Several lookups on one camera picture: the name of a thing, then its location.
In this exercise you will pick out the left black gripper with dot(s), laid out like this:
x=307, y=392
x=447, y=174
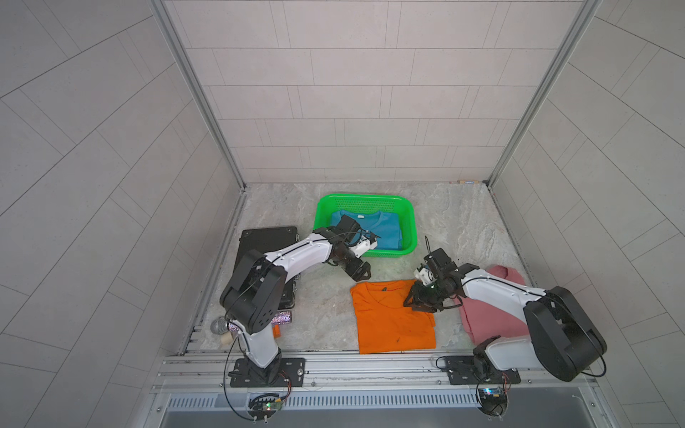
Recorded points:
x=355, y=266

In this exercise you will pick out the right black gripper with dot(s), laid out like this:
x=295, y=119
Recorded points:
x=423, y=297

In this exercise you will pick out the orange t-shirt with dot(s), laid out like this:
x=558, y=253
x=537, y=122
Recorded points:
x=385, y=324

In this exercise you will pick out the blue t-shirt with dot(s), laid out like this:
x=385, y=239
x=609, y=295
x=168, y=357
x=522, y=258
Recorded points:
x=385, y=225

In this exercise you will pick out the green plastic perforated basket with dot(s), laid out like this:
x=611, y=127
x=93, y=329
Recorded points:
x=367, y=204

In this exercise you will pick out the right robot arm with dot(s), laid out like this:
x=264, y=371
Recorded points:
x=560, y=337

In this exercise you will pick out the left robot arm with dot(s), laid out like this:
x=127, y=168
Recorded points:
x=253, y=293

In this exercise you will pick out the pink folded t-shirt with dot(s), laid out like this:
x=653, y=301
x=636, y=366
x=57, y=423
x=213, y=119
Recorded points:
x=482, y=321

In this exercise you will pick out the black hard case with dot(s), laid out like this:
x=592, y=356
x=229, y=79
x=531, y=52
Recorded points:
x=265, y=240

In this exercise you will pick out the right green circuit board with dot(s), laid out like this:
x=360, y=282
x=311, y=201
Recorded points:
x=493, y=401

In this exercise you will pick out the green circuit board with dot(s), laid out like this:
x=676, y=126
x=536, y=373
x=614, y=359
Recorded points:
x=265, y=406
x=493, y=401

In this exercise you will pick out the glittery purple microphone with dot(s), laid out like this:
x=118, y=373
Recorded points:
x=222, y=325

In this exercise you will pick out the left green circuit board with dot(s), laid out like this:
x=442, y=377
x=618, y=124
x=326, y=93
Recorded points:
x=265, y=406

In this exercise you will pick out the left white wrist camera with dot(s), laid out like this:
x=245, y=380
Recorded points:
x=356, y=238

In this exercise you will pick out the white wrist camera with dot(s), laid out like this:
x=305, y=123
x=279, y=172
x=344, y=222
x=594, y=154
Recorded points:
x=437, y=267
x=356, y=238

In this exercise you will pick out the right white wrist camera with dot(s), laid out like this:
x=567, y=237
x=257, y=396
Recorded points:
x=437, y=267

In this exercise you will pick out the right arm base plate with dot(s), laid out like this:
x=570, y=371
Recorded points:
x=473, y=370

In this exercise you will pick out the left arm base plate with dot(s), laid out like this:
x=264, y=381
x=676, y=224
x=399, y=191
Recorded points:
x=280, y=373

